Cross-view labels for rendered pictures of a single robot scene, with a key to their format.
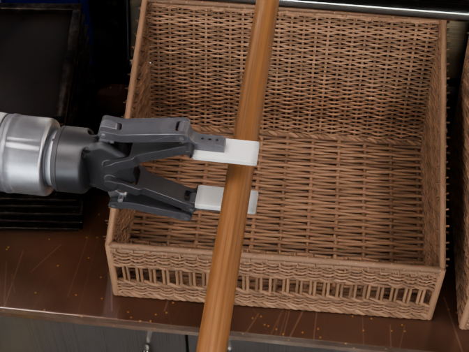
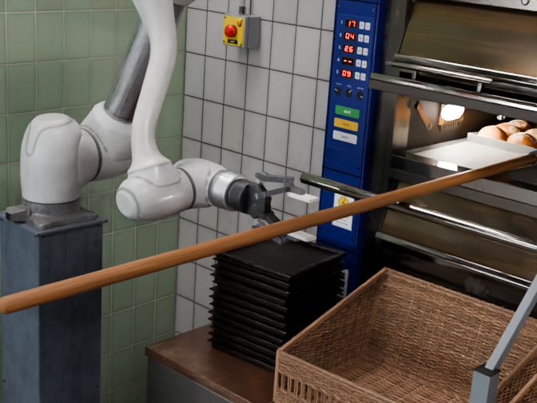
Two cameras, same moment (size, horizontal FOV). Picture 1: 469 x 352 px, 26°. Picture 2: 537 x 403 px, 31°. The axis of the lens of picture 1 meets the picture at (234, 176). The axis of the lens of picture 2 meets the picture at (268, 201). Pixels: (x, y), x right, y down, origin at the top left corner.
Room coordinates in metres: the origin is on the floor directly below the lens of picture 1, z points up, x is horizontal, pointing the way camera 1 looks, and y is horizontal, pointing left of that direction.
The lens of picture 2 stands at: (-0.93, -1.08, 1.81)
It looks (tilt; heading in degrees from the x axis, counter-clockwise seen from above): 17 degrees down; 36
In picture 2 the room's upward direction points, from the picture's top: 4 degrees clockwise
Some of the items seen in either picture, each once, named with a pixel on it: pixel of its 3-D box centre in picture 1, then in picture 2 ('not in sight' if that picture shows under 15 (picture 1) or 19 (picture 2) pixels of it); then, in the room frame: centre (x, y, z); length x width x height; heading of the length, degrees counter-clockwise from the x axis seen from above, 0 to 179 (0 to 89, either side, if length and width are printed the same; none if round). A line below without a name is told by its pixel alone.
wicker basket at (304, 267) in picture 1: (282, 152); (413, 364); (1.16, -0.08, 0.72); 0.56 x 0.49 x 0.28; 85
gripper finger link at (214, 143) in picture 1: (201, 137); (295, 185); (0.72, 0.04, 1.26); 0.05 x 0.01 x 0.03; 82
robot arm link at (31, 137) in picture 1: (33, 155); (231, 191); (0.74, 0.23, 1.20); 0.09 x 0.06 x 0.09; 172
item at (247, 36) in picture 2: not in sight; (240, 30); (1.49, 0.81, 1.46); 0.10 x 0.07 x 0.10; 83
